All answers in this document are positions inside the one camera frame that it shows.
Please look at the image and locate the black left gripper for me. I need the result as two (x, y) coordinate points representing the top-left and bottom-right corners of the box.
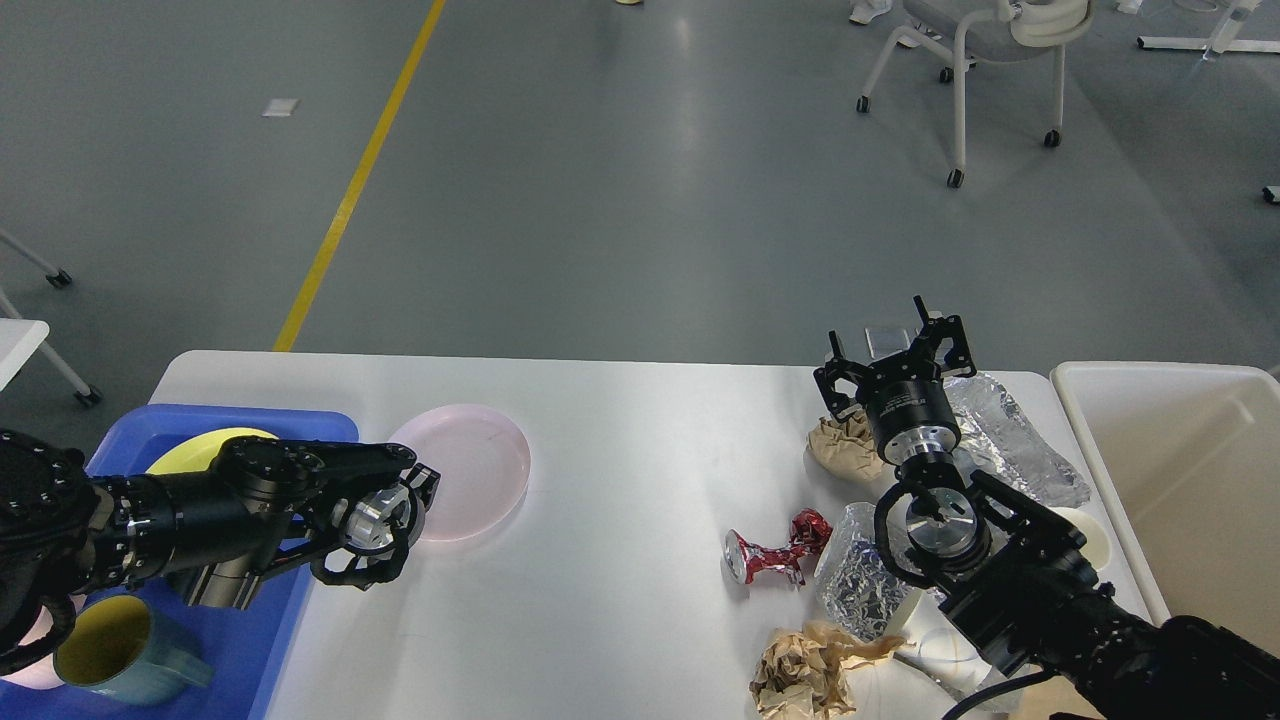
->
(346, 462), (442, 553)

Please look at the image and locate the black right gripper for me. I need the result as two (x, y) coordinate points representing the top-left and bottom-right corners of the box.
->
(814, 296), (977, 466)

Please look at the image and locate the teal mug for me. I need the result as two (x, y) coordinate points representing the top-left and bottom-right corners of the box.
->
(52, 594), (215, 707)

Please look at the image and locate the pink ribbed mug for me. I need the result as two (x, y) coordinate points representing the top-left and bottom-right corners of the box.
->
(1, 594), (84, 691)

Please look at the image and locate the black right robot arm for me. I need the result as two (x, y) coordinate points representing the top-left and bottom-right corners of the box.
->
(814, 297), (1279, 719)

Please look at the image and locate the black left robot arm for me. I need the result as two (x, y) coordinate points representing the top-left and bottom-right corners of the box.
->
(1, 429), (442, 675)

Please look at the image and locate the pink plate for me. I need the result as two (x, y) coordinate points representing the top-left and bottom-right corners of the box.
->
(389, 404), (531, 543)

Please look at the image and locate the crumpled brown paper back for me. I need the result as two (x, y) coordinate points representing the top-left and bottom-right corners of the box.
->
(806, 407), (884, 484)

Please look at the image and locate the crumpled brown paper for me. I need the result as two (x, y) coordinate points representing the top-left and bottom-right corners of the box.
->
(749, 621), (905, 719)
(806, 407), (884, 484)

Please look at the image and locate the crumpled foil sheet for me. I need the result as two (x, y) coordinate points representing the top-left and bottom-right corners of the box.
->
(943, 373), (1091, 509)

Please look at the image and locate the yellow plate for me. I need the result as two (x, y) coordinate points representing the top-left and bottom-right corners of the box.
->
(145, 427), (276, 475)

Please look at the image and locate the crumpled foil ball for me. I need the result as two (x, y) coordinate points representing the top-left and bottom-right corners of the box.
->
(815, 502), (923, 642)

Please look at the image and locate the blue plastic tray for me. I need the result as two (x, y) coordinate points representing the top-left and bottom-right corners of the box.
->
(1, 404), (358, 719)

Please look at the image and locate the crushed red can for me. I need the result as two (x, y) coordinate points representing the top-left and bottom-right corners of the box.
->
(722, 509), (833, 587)

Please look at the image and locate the white paper cup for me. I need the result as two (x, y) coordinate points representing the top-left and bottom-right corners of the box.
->
(1050, 507), (1112, 571)

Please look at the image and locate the white plastic bin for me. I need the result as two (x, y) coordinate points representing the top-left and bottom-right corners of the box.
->
(1051, 363), (1279, 653)

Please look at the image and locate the clear plastic wrap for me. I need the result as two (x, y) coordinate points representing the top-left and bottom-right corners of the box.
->
(851, 588), (1007, 702)

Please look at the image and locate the white office chair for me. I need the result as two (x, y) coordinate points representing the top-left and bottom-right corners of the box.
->
(855, 1), (1094, 190)

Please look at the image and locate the crumpled brown paper front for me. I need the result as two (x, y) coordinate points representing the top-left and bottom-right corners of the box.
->
(749, 621), (905, 719)

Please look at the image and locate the white stand base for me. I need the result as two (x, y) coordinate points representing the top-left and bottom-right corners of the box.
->
(1135, 1), (1279, 61)

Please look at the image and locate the white side table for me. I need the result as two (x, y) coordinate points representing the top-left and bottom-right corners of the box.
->
(1, 229), (102, 407)

